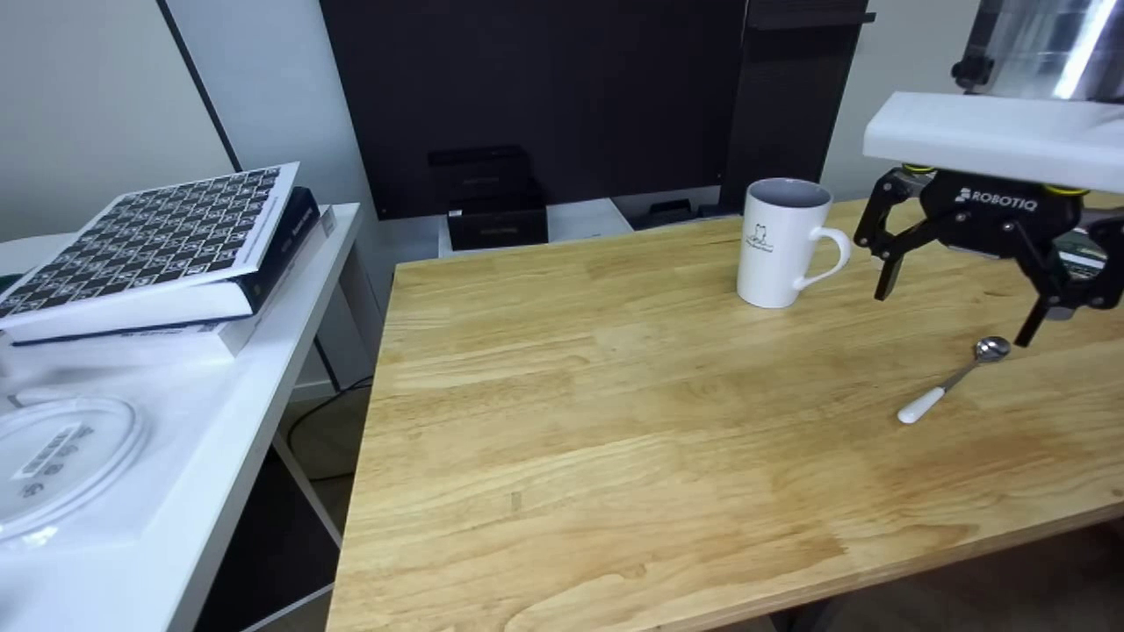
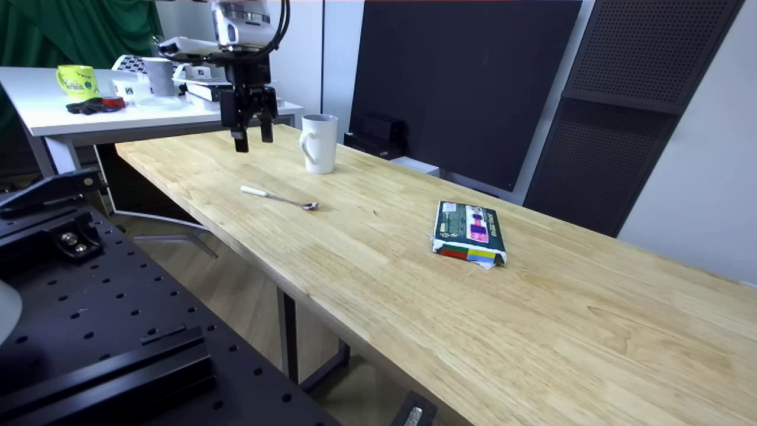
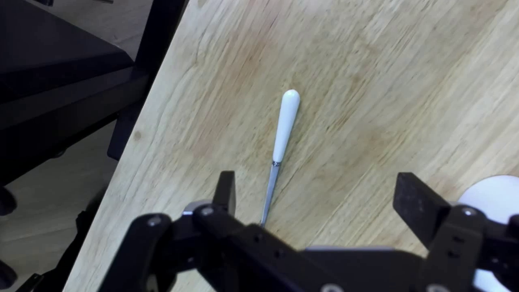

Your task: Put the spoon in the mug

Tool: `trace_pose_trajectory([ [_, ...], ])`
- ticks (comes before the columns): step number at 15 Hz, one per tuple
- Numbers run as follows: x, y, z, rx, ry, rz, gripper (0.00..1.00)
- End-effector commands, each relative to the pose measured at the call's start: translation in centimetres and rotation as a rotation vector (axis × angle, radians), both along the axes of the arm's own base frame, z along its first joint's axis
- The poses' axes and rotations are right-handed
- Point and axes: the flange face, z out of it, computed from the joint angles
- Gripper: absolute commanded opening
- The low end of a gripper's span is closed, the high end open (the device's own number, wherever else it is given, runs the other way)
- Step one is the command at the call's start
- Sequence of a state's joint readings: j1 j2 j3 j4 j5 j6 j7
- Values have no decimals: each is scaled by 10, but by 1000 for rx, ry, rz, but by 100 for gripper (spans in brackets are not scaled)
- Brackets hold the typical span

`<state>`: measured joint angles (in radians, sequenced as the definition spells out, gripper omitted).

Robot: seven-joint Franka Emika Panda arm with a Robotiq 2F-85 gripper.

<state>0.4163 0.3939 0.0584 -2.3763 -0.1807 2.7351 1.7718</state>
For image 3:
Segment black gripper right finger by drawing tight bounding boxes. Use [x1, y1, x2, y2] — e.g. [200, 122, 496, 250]
[391, 171, 453, 249]

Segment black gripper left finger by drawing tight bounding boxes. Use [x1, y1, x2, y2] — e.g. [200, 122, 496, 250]
[211, 171, 239, 218]

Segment white ceramic mug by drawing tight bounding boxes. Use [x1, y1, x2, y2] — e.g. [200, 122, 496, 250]
[458, 174, 519, 228]

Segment white-handled metal spoon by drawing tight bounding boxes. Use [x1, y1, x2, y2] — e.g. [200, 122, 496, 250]
[260, 88, 302, 229]

